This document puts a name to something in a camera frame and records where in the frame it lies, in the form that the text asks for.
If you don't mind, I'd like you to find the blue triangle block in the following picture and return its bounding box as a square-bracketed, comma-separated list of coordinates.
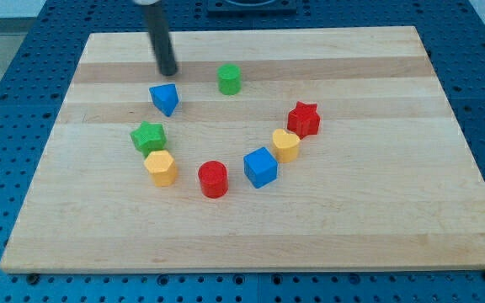
[149, 83, 179, 117]

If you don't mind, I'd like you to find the blue cube block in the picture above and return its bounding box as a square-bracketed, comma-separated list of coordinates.
[243, 147, 278, 189]

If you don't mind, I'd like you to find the red cylinder block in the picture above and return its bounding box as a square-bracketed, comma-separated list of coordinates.
[198, 161, 228, 199]

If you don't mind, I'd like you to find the yellow heart block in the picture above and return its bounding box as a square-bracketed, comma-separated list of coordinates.
[272, 129, 301, 163]

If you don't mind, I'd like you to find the red star block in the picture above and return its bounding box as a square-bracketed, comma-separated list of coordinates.
[287, 101, 321, 139]

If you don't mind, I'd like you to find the wooden board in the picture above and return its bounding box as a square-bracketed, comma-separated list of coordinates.
[0, 26, 485, 274]

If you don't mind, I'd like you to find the green cylinder block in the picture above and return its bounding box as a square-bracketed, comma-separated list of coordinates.
[217, 63, 242, 95]

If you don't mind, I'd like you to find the yellow hexagon block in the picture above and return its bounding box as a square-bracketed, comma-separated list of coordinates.
[144, 150, 178, 187]

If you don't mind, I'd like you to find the green star block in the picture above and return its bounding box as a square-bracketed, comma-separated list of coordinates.
[130, 121, 167, 157]

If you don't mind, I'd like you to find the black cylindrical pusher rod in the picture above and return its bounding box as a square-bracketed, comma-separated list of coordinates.
[142, 1, 178, 77]

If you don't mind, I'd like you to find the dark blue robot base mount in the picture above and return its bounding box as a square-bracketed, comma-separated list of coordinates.
[205, 0, 297, 15]

